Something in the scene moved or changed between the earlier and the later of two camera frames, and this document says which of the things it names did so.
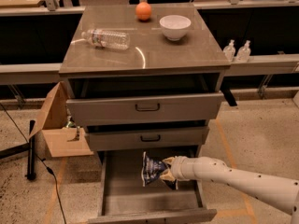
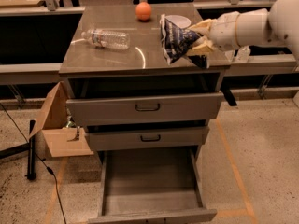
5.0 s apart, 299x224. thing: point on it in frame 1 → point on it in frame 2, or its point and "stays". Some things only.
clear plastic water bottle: (107, 38) stays
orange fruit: (143, 10) stays
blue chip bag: (151, 169) → (176, 41)
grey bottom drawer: (123, 198) stays
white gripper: (179, 168) → (223, 31)
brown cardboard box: (60, 140) stays
